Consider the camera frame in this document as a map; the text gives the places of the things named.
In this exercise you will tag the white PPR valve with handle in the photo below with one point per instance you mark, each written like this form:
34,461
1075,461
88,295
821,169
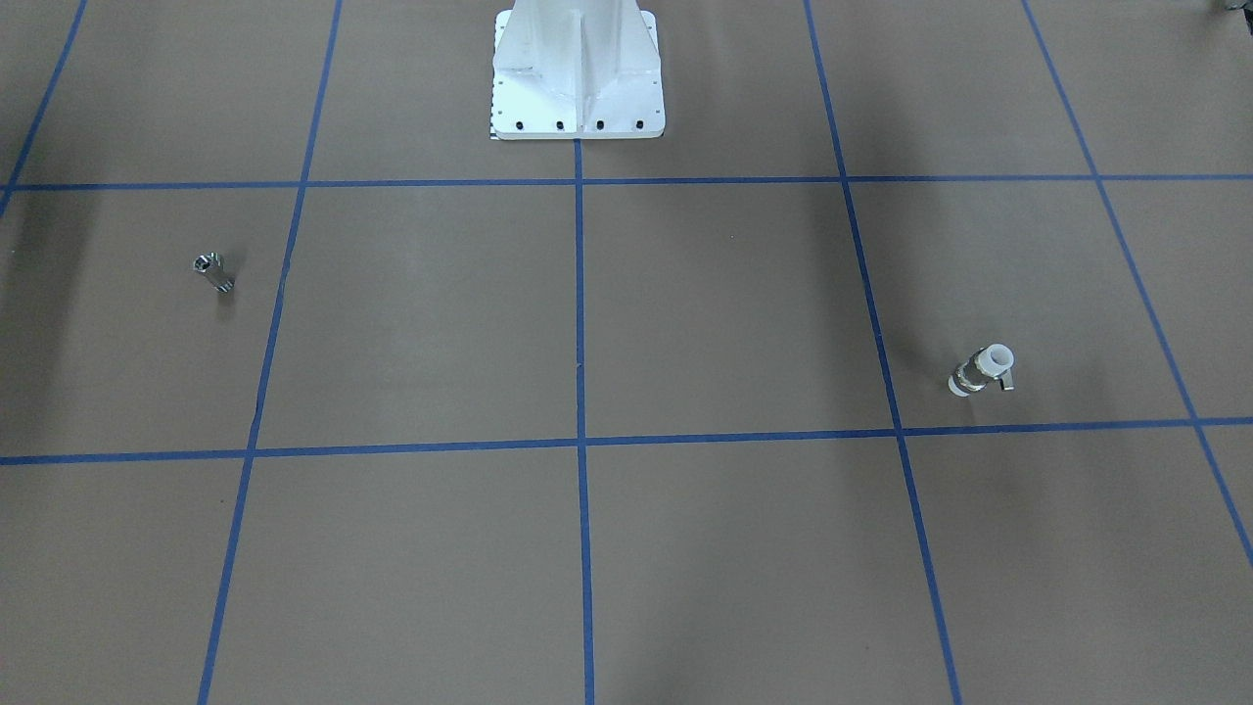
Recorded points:
992,365

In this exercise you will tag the chrome metal pipe fitting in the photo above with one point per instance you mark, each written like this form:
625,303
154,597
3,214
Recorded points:
210,266

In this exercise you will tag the white camera mast base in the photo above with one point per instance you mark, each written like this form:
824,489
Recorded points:
576,70

